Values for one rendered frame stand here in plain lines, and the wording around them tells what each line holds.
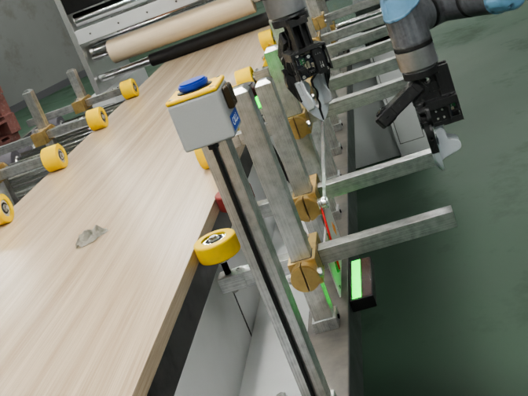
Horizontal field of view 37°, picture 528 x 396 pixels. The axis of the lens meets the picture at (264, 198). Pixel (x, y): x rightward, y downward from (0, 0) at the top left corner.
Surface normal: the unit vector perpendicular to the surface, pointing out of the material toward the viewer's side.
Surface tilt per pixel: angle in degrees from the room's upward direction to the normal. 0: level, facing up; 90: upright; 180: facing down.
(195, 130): 90
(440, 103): 90
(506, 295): 0
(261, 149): 90
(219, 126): 90
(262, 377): 0
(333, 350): 0
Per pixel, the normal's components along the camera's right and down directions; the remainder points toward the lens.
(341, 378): -0.34, -0.89
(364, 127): -0.10, 0.36
